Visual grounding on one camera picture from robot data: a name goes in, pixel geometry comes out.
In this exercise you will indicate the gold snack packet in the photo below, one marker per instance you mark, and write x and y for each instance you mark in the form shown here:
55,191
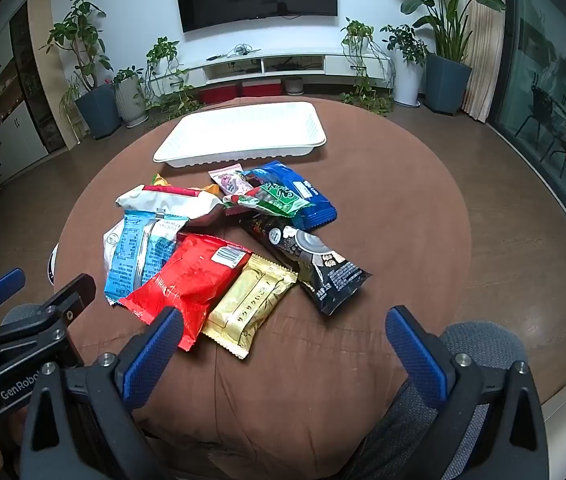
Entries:
248,305

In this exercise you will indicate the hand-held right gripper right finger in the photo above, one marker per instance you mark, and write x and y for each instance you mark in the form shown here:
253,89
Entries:
418,360

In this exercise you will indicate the red storage box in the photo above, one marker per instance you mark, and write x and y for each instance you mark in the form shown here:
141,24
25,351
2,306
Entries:
262,88
218,94

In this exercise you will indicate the beige curtain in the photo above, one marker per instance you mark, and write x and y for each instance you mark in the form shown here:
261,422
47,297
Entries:
483,60

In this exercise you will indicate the green snack packet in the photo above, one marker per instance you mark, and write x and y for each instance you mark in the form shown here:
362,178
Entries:
273,200

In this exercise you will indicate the white plastic tray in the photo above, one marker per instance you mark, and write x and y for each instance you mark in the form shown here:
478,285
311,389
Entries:
243,130

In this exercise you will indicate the orange snack packet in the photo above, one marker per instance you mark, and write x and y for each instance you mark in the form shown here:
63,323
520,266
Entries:
158,180

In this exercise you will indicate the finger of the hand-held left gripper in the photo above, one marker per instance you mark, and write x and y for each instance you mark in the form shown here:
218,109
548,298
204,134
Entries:
3,287
75,292

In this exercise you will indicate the person's left leg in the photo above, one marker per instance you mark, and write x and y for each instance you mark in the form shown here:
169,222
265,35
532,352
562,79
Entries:
23,312

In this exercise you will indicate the white packet red fruit print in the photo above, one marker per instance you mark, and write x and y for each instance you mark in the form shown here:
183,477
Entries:
163,202

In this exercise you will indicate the wooden display cabinet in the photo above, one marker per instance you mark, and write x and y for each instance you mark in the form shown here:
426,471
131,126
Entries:
13,125

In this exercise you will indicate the person's right leg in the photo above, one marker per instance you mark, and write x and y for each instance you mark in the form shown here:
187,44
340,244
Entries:
483,340

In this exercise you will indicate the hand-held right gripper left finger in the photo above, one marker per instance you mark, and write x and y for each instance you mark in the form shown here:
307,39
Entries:
153,355

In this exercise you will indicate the small plant white ribbed pot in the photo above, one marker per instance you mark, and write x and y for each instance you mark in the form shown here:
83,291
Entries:
130,102

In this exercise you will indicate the broad-leaf plant blue pot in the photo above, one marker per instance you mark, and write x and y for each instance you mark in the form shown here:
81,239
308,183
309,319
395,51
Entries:
445,85

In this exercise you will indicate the white round object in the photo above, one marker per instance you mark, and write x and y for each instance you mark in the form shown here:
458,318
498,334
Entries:
52,265

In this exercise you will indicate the bushy plant white pot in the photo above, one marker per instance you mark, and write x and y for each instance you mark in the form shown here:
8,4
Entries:
407,82

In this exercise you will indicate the pink snack packet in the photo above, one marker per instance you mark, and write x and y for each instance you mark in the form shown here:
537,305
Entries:
225,179

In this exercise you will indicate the trailing vine plant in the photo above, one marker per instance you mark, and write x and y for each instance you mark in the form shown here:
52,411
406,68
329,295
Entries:
163,52
358,32

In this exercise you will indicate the black snack packet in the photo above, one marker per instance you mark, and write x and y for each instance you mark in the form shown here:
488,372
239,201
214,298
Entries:
313,260

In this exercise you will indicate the black patio chair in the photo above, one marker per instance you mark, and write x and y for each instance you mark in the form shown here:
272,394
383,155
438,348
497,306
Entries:
545,105

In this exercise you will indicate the small round pot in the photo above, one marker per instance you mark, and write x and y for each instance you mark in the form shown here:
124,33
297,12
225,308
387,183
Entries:
293,85

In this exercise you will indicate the light blue snack packet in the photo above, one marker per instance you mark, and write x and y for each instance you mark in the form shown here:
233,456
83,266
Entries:
133,255

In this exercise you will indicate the slender tree plant blue pot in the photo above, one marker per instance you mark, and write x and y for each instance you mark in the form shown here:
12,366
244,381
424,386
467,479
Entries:
98,112

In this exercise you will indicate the person's leg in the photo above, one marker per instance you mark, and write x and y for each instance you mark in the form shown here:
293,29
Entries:
23,312
483,340

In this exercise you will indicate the dark blue snack packet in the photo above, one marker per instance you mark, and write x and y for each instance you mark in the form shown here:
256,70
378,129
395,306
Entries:
315,205

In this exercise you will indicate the white television console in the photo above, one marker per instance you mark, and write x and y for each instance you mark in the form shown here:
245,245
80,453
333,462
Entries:
353,65

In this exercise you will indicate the red snack packet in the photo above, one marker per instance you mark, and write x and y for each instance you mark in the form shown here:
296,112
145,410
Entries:
183,280

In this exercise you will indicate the glass sliding door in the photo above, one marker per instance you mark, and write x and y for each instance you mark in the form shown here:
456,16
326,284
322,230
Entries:
523,35

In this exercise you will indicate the black set-top box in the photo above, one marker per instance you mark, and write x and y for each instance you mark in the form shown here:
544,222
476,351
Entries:
288,65

